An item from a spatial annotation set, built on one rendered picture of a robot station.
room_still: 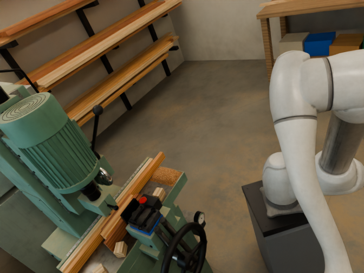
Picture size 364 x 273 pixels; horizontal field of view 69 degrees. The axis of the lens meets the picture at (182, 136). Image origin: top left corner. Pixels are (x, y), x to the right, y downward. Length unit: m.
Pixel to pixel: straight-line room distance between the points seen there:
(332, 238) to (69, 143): 0.78
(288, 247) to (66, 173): 1.04
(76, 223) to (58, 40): 2.57
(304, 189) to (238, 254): 1.35
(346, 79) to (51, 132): 0.78
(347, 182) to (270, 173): 0.28
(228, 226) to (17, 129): 1.62
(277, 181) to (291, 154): 0.53
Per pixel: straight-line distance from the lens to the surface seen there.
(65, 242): 1.48
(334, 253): 0.81
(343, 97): 0.70
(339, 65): 0.70
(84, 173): 0.96
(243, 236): 2.04
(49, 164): 0.93
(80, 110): 3.15
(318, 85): 0.68
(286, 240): 1.38
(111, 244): 1.13
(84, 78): 3.67
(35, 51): 3.43
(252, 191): 1.44
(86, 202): 1.14
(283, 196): 1.25
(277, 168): 1.17
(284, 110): 0.68
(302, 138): 0.67
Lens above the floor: 1.75
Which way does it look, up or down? 35 degrees down
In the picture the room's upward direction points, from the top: 22 degrees counter-clockwise
